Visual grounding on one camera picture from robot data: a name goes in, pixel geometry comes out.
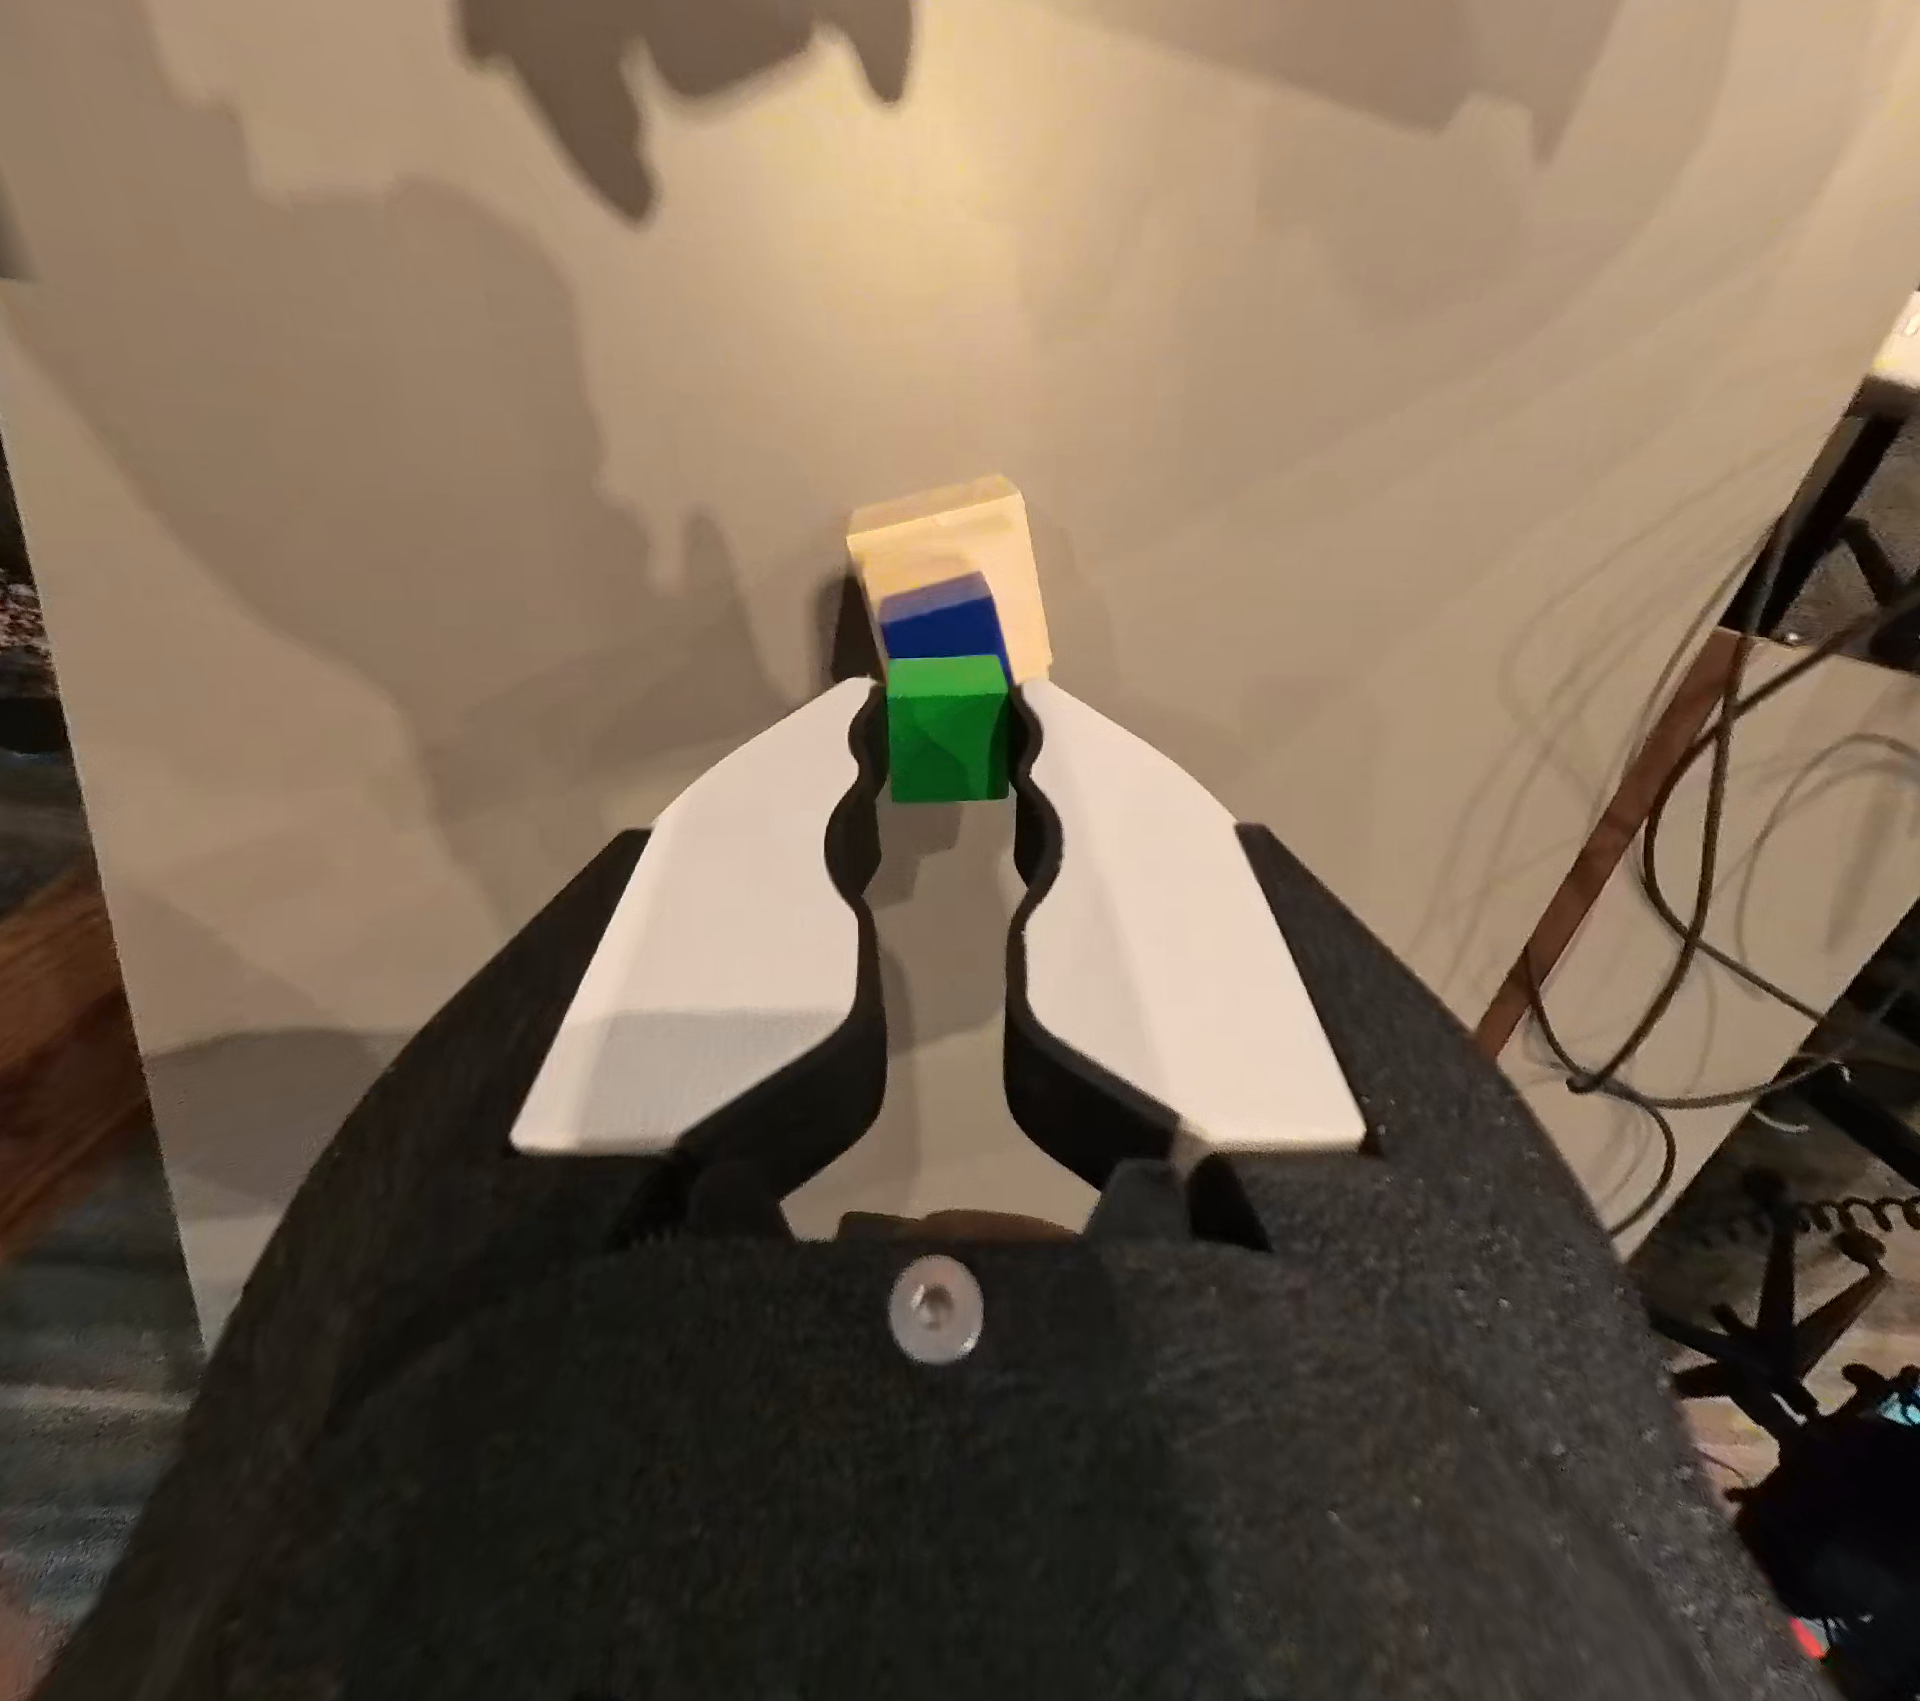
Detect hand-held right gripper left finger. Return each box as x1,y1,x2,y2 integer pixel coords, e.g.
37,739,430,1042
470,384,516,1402
511,675,895,1185

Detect black bag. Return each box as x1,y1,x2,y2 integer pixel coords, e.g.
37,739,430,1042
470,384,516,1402
1747,1370,1920,1691

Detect green wooden cube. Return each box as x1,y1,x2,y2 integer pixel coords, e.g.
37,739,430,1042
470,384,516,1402
889,654,1012,806

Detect black metal stand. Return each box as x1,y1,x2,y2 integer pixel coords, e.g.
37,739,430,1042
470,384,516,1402
1656,1242,1897,1432

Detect pale wooden cube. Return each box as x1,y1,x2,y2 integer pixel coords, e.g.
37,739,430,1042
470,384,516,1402
847,474,1054,683

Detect grey table mat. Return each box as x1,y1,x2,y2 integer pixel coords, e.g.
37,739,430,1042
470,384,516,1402
0,0,1920,1350

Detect thin black cable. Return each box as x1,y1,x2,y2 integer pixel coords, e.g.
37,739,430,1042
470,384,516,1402
1506,559,1920,1110

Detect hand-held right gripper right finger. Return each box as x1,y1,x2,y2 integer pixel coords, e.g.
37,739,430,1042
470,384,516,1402
1005,675,1371,1193

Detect blue wooden cube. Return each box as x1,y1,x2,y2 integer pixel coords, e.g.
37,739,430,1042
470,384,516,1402
877,571,1002,667

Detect black cables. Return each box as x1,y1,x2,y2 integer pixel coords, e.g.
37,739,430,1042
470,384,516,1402
1493,642,1920,1244

